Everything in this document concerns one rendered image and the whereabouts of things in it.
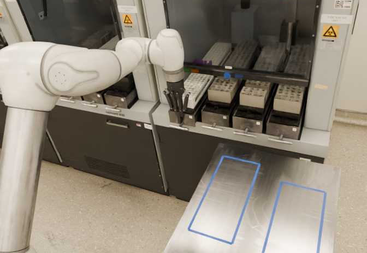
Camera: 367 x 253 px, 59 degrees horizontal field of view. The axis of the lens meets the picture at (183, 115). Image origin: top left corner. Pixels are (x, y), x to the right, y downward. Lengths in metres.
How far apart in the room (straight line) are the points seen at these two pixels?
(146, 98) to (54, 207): 1.07
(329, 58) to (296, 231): 0.65
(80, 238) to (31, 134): 1.36
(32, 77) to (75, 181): 1.71
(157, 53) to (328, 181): 0.78
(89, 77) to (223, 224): 0.60
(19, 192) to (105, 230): 1.28
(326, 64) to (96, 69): 0.89
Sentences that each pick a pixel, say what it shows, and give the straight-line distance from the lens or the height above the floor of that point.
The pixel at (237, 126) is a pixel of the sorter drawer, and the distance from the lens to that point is 1.51.
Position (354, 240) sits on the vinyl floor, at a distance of 2.13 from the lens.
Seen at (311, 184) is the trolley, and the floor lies 0.82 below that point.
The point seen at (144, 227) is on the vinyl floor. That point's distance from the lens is 2.12.
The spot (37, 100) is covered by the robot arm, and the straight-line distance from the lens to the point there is 0.91.
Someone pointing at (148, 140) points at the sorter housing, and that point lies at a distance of 1.82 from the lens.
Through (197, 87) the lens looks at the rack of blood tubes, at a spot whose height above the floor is 0.86.
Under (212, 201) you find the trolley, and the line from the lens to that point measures 1.13.
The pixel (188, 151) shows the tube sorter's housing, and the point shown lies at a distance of 1.74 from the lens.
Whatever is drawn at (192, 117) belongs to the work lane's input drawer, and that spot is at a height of 0.79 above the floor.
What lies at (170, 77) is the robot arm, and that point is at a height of 1.03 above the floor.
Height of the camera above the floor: 1.70
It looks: 36 degrees down
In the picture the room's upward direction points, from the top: 8 degrees counter-clockwise
